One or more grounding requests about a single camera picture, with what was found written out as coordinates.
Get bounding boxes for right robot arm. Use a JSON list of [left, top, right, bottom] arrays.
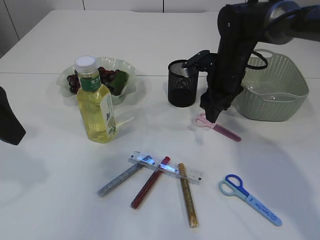
[[200, 0, 320, 123]]

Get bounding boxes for blue scissors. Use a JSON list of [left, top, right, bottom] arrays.
[[218, 174, 283, 227]]

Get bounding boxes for clear plastic ruler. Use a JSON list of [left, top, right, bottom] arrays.
[[128, 151, 204, 185]]

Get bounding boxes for gold glitter pen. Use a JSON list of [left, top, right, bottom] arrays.
[[178, 163, 199, 228]]

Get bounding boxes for silver glitter pen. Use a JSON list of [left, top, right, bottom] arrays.
[[96, 155, 155, 198]]

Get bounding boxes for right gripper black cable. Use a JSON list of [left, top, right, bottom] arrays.
[[246, 51, 269, 71]]

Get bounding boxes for clear plastic sheet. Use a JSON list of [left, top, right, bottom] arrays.
[[245, 84, 298, 102]]

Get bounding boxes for black mesh pen holder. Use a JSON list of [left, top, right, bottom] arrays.
[[167, 59, 199, 108]]

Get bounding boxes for green woven plastic basket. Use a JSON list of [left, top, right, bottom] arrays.
[[236, 49, 309, 122]]

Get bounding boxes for pink scissors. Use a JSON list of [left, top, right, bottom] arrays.
[[192, 112, 242, 142]]

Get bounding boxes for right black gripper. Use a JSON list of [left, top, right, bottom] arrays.
[[199, 24, 258, 124]]

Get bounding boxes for red artificial grape bunch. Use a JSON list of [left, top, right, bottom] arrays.
[[66, 66, 129, 96]]

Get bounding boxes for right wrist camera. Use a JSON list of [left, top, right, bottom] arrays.
[[182, 50, 218, 76]]

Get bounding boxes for yellow tea bottle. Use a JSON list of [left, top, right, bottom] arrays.
[[75, 55, 117, 144]]

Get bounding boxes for red glitter pen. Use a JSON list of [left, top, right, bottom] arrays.
[[130, 170, 163, 210]]

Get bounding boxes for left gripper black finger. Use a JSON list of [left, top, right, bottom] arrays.
[[0, 87, 26, 146]]

